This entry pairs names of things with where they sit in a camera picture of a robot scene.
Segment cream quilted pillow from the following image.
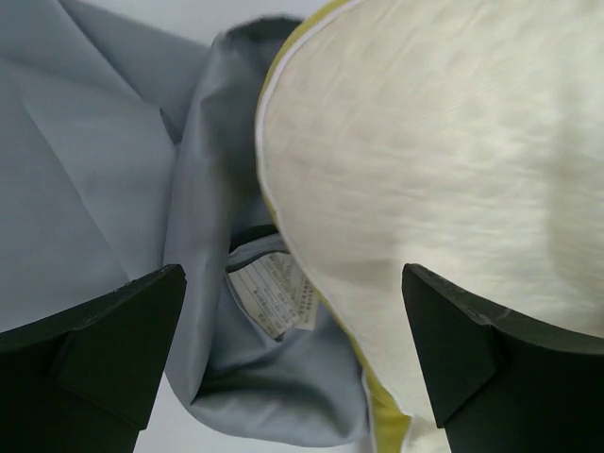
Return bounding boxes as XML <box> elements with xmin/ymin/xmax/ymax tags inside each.
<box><xmin>256</xmin><ymin>1</ymin><xmax>603</xmax><ymax>452</ymax></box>

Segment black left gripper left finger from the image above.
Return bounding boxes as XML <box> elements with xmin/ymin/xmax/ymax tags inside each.
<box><xmin>1</xmin><ymin>265</ymin><xmax>187</xmax><ymax>453</ymax></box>

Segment grey fabric pillowcase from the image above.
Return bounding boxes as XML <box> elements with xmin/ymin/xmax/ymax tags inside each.
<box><xmin>1</xmin><ymin>1</ymin><xmax>370</xmax><ymax>447</ymax></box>

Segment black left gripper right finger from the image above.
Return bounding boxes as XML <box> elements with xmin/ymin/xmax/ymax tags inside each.
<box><xmin>402</xmin><ymin>264</ymin><xmax>603</xmax><ymax>453</ymax></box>

